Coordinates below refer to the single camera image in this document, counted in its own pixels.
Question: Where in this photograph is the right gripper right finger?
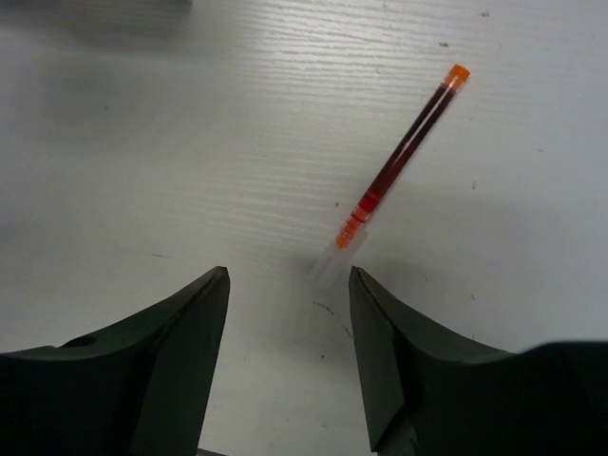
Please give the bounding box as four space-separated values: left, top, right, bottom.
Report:
349 267 607 455

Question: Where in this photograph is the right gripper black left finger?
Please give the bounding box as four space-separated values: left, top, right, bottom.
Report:
1 267 230 455

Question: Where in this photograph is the red pen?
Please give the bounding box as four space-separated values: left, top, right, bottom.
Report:
311 64 470 289

